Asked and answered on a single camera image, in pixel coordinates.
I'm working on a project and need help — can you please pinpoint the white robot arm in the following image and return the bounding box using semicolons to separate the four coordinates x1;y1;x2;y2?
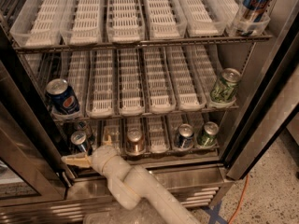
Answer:
61;145;201;224

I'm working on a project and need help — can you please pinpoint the middle wire shelf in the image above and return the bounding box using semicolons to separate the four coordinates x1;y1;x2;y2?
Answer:
51;102;237;122

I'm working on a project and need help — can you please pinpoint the silver blue Red Bull can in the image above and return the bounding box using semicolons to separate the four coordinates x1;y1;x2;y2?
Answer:
70;131;92;155

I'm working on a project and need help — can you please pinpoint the wire shelf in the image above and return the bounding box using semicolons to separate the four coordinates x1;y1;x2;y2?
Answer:
12;31;273;54
73;145;221;165
51;102;237;122

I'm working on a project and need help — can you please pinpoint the green can bottom shelf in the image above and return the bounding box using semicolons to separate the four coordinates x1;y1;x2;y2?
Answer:
197;121;219;147

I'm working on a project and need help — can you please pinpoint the green can middle shelf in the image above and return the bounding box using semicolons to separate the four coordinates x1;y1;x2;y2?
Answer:
210;68;241;104

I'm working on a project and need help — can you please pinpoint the blue Pepsi can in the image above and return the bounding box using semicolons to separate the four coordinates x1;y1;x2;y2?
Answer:
46;78;80;115

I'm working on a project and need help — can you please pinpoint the bottom wire shelf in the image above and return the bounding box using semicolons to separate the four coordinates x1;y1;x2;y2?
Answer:
73;145;221;165

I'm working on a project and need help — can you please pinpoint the orange power cable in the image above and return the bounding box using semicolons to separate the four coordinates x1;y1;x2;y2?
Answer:
228;173;250;224

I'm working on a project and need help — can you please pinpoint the gold bronze can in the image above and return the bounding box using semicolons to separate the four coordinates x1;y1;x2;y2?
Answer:
125;128;145;155

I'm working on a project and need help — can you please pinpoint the top wire shelf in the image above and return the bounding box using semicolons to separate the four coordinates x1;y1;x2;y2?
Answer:
12;31;273;54

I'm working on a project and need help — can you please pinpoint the glass fridge door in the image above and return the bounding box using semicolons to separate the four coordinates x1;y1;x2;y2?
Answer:
0;15;73;207

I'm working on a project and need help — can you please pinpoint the green can shelf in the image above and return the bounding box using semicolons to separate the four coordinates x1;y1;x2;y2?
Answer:
210;68;241;104
197;121;219;147

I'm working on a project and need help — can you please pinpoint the blue floor tape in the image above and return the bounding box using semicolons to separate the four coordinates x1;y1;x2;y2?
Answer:
202;202;228;224

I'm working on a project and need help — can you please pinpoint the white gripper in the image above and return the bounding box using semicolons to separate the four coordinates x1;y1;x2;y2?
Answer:
61;128;121;175

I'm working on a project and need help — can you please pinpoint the rear silver can bottom left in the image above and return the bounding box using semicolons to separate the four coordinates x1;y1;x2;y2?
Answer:
74;120;94;140

